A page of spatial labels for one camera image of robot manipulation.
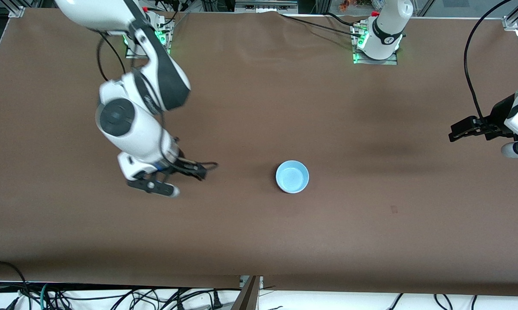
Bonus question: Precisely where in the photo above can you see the light blue bowl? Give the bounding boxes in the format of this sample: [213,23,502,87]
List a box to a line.
[276,160,309,194]

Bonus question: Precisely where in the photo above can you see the brown table cover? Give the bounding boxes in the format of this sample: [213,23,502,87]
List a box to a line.
[0,9,518,298]

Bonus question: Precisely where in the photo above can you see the aluminium profile bar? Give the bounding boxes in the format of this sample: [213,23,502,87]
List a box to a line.
[231,276,264,310]

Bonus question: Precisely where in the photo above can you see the orange colourful objects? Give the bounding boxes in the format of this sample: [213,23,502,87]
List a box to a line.
[339,0,374,12]

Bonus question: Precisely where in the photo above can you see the grey metal box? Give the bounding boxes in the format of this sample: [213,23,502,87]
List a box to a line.
[235,0,299,13]

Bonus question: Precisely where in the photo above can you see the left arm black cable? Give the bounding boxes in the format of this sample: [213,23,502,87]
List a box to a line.
[464,0,513,130]

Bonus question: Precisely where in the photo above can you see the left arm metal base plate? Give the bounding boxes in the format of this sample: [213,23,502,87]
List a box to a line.
[353,24,398,65]

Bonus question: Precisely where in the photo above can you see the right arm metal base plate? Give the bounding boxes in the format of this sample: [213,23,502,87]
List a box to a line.
[123,12,175,59]

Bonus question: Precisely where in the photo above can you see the thick black cable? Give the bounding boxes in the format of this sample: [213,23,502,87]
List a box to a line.
[0,260,29,302]

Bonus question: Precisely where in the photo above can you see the short black base cable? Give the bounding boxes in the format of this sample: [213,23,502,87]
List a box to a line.
[324,12,359,27]

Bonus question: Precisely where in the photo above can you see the long black base cable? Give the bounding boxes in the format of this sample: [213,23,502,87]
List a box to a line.
[280,14,359,35]

